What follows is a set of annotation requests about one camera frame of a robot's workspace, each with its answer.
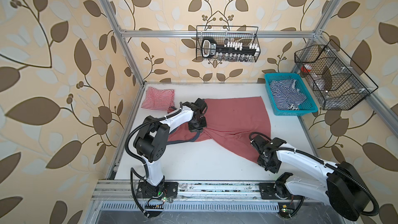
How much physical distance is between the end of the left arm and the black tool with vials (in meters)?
0.29

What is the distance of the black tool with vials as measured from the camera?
2.71 ft

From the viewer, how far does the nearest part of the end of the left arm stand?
702 millimetres
